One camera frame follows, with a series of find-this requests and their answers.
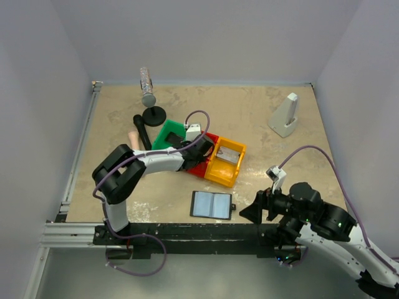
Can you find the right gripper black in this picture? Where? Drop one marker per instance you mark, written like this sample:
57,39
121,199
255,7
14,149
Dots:
268,205

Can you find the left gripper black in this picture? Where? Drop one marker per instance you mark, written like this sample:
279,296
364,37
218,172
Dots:
181,142

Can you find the black leather card holder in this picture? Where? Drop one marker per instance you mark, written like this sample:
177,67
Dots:
212,205

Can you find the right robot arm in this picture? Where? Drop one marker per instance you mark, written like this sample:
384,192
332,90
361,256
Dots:
319,225

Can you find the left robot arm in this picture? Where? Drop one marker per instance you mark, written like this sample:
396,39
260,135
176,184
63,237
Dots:
119,173

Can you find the silver cards in yellow bin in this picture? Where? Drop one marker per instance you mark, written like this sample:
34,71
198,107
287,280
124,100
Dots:
228,155

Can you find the red plastic bin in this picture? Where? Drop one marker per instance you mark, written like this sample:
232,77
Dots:
200,169

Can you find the green plastic bin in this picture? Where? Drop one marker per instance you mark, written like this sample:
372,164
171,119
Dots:
169,126

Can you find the yellow plastic bin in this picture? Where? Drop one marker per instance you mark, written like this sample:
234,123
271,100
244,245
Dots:
222,171

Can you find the glitter tube on black stand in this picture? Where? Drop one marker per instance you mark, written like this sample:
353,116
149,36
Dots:
153,115

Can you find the pink cylinder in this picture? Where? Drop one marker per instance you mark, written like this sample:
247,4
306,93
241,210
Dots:
134,139

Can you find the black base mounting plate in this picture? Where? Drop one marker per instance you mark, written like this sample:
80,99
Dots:
142,240

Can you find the white wedge stand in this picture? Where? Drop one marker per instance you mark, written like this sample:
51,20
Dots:
284,120

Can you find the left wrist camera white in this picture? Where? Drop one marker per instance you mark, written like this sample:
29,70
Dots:
192,131

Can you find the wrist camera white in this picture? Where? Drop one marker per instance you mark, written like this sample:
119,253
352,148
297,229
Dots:
277,175
192,131

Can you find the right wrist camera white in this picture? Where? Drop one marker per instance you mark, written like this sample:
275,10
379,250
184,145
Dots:
277,175

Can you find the black bin handle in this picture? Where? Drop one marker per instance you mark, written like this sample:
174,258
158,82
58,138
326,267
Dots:
138,121

